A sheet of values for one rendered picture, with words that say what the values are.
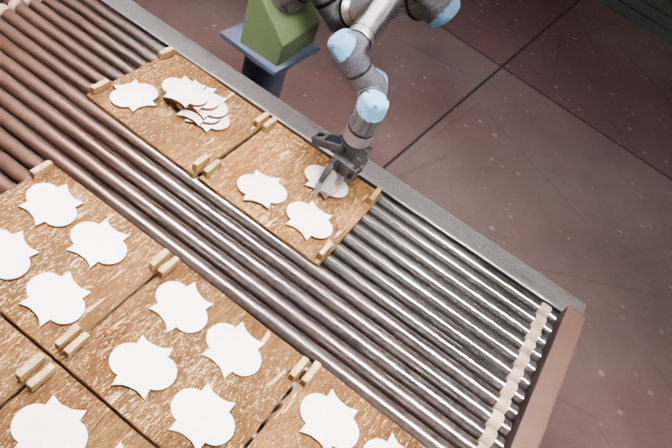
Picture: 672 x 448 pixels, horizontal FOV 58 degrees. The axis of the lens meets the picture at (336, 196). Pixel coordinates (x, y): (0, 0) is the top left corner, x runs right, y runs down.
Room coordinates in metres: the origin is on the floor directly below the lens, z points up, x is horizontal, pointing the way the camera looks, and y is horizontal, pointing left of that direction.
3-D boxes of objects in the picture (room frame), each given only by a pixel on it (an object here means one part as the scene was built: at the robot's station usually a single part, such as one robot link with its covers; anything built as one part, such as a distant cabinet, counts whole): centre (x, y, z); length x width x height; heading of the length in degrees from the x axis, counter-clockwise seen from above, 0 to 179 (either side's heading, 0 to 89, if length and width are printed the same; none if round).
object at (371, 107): (1.24, 0.01, 1.24); 0.09 x 0.08 x 0.11; 8
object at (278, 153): (1.19, 0.12, 0.93); 0.41 x 0.35 x 0.02; 74
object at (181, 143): (1.30, 0.53, 0.93); 0.41 x 0.35 x 0.02; 73
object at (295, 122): (1.47, 0.21, 0.89); 2.08 x 0.09 x 0.06; 75
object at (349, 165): (1.24, 0.01, 1.08); 0.09 x 0.08 x 0.12; 74
